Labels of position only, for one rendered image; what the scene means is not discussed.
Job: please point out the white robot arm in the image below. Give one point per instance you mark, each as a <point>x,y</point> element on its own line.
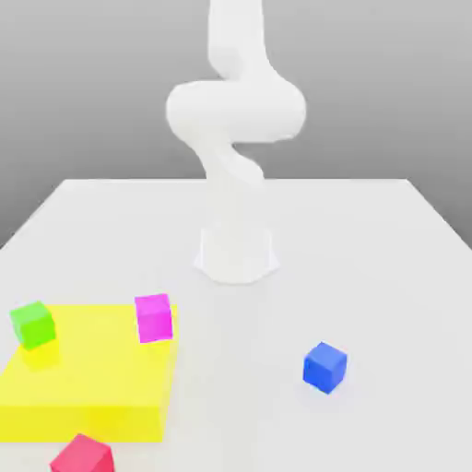
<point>236,107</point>

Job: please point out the small magenta cube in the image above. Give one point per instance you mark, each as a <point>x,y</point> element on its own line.
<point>154,319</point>

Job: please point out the small blue cube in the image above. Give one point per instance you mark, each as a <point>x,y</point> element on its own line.
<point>325,367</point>

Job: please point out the small green cube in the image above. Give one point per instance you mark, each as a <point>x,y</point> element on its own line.
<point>33,326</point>

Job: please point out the small red cube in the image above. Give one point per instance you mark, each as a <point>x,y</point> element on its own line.
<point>83,455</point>

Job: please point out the large yellow box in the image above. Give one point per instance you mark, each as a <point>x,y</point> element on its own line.
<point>92,372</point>

